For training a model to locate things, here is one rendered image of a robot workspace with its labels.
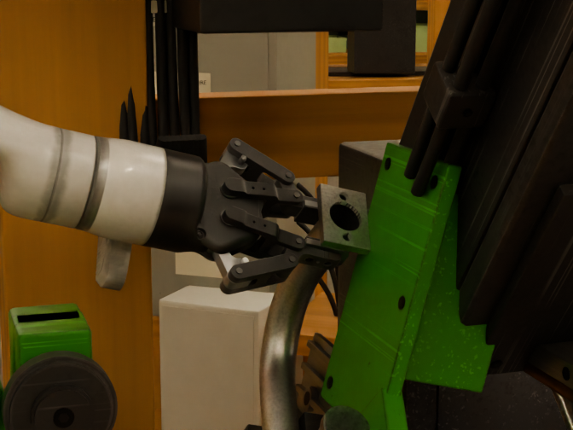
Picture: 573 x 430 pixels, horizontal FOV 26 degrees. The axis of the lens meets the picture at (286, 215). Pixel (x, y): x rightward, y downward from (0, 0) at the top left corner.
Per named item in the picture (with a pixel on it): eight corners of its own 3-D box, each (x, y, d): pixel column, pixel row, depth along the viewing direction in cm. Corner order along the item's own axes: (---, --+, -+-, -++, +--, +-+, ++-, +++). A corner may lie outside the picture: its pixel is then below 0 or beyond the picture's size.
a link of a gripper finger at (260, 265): (216, 284, 93) (276, 261, 96) (228, 304, 92) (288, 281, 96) (228, 265, 91) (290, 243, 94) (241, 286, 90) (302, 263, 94)
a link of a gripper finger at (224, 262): (194, 247, 94) (218, 239, 95) (225, 298, 92) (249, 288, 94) (205, 230, 92) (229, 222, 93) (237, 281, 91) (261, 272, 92)
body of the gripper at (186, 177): (156, 213, 88) (279, 239, 91) (159, 120, 93) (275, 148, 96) (124, 267, 93) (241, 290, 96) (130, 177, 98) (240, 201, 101)
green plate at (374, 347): (472, 463, 91) (549, 187, 89) (370, 448, 88) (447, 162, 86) (410, 410, 102) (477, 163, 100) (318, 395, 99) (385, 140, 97)
